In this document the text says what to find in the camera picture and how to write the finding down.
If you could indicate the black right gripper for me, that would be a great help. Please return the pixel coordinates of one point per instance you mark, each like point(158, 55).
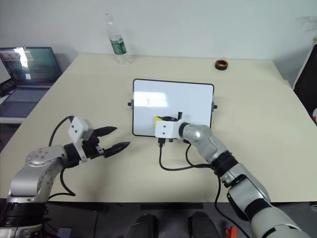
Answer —
point(171, 118)

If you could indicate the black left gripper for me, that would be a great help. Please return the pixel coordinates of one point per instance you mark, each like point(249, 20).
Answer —
point(91, 148)

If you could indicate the yellow whiteboard eraser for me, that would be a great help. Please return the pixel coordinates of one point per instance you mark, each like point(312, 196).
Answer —
point(157, 120)

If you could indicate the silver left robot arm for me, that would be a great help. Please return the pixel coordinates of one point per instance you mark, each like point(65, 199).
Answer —
point(29, 173)

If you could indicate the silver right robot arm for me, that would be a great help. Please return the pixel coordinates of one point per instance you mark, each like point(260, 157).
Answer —
point(247, 193)

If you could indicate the small black-framed whiteboard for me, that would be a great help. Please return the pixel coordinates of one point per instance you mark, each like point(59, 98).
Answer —
point(173, 99)

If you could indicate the brown tape roll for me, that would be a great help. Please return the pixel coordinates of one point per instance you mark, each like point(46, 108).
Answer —
point(221, 65)

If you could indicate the dark rounded shape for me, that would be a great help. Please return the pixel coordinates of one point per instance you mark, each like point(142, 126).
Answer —
point(203, 225)
point(144, 226)

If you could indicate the clear green-label plastic bottle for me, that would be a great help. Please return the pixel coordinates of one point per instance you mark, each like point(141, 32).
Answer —
point(118, 44)

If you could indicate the grey open laptop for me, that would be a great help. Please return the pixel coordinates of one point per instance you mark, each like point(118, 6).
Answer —
point(27, 74)

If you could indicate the small red object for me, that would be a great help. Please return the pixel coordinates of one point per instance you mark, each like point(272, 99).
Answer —
point(231, 229)

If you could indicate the red and white object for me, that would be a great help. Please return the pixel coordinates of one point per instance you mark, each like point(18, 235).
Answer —
point(315, 116)

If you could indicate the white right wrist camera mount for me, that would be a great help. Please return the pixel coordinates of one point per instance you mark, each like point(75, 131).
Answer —
point(167, 129)

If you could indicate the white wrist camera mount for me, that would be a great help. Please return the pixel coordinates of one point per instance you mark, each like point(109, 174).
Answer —
point(78, 129)
point(167, 129)

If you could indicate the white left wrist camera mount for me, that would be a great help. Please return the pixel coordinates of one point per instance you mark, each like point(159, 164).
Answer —
point(78, 129)

